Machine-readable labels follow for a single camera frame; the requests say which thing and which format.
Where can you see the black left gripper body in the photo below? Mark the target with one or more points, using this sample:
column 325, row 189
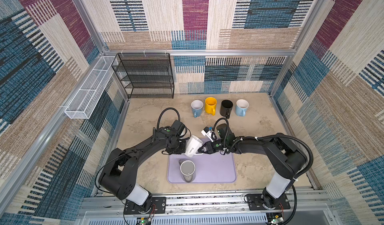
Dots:
column 179, row 148

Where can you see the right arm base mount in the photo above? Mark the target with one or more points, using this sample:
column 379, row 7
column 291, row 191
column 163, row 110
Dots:
column 263, row 202

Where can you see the light blue mug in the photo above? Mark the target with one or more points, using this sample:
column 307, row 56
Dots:
column 242, row 106

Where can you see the grey mug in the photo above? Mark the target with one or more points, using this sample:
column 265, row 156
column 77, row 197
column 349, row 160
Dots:
column 187, row 169

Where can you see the black mug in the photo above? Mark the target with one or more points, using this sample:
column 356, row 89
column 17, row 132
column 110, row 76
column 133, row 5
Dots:
column 226, row 108

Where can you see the yellow mug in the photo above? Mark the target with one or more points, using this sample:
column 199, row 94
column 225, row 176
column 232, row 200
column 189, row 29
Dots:
column 210, row 106

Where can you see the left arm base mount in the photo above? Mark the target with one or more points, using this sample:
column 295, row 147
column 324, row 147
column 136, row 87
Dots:
column 152, row 205

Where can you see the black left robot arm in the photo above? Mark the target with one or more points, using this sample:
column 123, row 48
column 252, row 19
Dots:
column 119, row 175

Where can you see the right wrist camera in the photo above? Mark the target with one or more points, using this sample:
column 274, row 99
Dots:
column 209, row 133

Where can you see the lavender tray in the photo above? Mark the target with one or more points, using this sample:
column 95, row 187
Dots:
column 210, row 169

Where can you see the white wire mesh basket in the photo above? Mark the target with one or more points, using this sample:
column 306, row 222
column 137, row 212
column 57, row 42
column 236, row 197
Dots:
column 87, row 97

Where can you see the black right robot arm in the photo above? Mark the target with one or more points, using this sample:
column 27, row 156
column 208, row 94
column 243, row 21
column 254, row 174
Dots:
column 289, row 156

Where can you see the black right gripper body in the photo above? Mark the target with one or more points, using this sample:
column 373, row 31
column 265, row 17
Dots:
column 211, row 146

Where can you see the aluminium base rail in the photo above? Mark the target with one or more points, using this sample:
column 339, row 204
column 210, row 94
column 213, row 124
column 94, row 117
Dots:
column 212, row 208

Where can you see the black wire mesh shelf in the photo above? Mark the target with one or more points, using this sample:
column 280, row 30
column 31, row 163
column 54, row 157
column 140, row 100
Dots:
column 145, row 75

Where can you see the teal dotted floral mug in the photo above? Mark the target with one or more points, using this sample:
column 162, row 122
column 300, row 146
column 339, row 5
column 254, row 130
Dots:
column 197, row 108

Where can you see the white pink mug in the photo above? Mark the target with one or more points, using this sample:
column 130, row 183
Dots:
column 192, row 146

